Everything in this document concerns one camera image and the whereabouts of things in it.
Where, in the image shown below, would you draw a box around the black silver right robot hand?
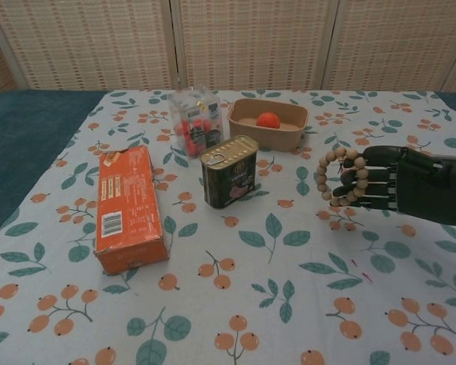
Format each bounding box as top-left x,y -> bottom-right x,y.
328,144 -> 456,227

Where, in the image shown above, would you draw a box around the wooden bead bracelet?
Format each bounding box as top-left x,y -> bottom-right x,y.
316,147 -> 369,209

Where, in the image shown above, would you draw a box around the brown paper tray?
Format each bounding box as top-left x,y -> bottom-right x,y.
226,97 -> 309,153

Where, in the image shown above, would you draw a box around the red orange ball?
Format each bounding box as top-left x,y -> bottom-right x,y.
255,111 -> 282,128

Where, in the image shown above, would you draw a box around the floral printed tablecloth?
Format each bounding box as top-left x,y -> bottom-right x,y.
0,89 -> 456,365

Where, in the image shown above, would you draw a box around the rectangular luncheon meat tin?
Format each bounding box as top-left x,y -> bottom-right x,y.
199,135 -> 261,210

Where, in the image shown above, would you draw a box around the clear plastic box red contents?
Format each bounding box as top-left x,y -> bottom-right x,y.
168,87 -> 224,159

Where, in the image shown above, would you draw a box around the orange cardboard box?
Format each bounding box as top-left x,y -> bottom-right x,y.
93,145 -> 171,275

